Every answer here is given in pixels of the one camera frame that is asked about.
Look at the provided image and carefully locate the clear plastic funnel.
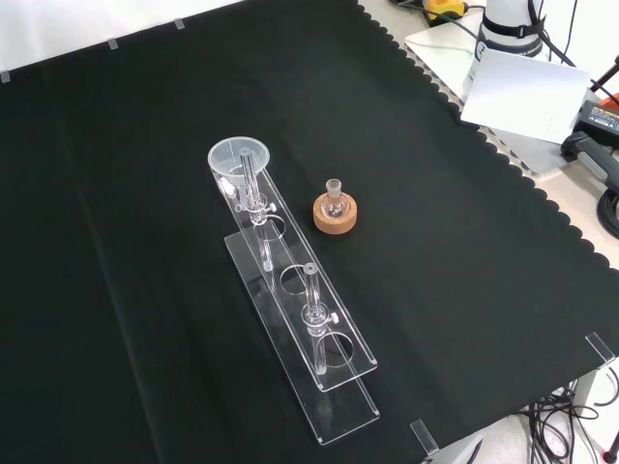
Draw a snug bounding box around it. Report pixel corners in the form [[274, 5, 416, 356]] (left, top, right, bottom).
[[207, 135, 272, 199]]

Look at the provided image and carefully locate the black coiled cable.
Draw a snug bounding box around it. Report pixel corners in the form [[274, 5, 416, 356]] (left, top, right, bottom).
[[597, 187, 619, 241]]

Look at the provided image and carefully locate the clear acrylic funnel stand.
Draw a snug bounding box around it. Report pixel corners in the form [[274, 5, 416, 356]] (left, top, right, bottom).
[[210, 147, 381, 447]]

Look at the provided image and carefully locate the black tripod leg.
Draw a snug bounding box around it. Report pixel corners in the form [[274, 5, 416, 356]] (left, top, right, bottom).
[[587, 53, 619, 105]]

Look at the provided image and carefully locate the brown cork ring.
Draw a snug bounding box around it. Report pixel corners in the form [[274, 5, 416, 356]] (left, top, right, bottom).
[[312, 191, 360, 236]]

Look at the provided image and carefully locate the yellow stop button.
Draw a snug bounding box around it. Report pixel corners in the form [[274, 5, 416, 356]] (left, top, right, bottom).
[[424, 0, 469, 23]]

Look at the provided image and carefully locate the black grey clamp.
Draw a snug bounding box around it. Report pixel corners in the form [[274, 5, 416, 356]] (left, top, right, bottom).
[[560, 130, 619, 194]]

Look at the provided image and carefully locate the black floor cable bundle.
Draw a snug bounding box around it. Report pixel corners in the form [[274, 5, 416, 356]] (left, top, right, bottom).
[[524, 379, 619, 464]]

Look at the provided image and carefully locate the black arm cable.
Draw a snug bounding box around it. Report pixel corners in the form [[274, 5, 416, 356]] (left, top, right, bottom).
[[527, 0, 579, 69]]

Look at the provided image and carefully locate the black bench cloth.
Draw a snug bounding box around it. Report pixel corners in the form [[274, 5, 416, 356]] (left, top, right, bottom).
[[0, 0, 619, 464]]

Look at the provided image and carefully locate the small round-bottom glass flask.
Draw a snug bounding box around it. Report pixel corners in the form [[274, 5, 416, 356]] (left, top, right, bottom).
[[322, 178, 349, 219]]

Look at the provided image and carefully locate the white paper card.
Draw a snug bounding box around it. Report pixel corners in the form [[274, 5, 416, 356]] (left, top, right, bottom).
[[459, 47, 592, 145]]

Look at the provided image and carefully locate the black orange power adapter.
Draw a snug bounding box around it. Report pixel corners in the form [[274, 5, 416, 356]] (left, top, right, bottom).
[[577, 99, 619, 149]]

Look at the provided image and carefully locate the black stop button cable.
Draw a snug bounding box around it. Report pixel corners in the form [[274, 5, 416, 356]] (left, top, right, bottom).
[[434, 4, 486, 47]]

